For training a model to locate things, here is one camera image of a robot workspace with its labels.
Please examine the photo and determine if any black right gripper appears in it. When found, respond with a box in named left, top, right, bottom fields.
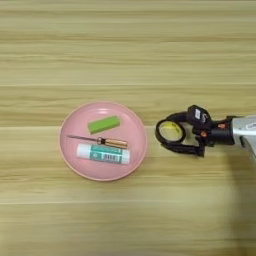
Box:
left=162, top=111, right=238, bottom=158

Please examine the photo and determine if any black tape roll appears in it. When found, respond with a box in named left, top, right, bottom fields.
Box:
left=154, top=119, right=187, bottom=145

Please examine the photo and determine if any amber handle screwdriver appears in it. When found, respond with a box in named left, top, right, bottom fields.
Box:
left=66, top=134, right=129, bottom=150

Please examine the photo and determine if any green eraser block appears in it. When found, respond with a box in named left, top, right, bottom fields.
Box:
left=87, top=115, right=121, bottom=135

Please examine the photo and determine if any teal white glue stick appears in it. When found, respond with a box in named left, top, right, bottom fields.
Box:
left=76, top=143, right=131, bottom=166

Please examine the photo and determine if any black box white label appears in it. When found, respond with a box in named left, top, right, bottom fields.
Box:
left=186, top=104, right=213, bottom=131

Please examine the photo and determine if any pink round plate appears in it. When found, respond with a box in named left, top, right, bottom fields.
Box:
left=58, top=101, right=148, bottom=182

